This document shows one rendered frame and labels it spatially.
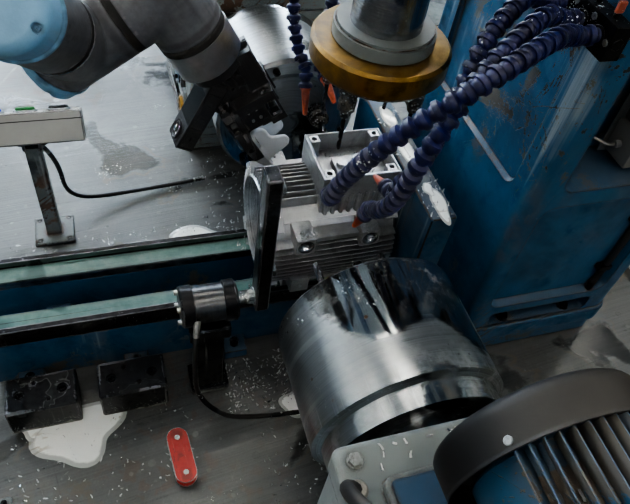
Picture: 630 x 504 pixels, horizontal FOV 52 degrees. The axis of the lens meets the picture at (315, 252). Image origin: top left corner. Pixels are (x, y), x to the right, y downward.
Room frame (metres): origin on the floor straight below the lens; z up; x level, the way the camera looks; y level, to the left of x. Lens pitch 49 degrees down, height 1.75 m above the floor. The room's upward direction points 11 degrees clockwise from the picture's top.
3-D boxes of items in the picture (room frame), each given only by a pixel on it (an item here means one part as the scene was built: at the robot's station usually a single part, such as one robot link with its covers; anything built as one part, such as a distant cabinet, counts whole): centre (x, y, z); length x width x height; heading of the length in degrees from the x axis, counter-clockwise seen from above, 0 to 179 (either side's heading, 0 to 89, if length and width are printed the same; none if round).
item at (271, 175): (0.55, 0.07, 1.12); 0.04 x 0.03 x 0.26; 115
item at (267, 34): (1.04, 0.16, 1.04); 0.37 x 0.25 x 0.25; 25
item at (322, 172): (0.74, -0.03, 1.11); 0.12 x 0.11 x 0.07; 115
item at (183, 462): (0.38, 0.14, 0.81); 0.09 x 0.03 x 0.02; 30
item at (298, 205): (0.72, 0.01, 1.02); 0.20 x 0.19 x 0.19; 115
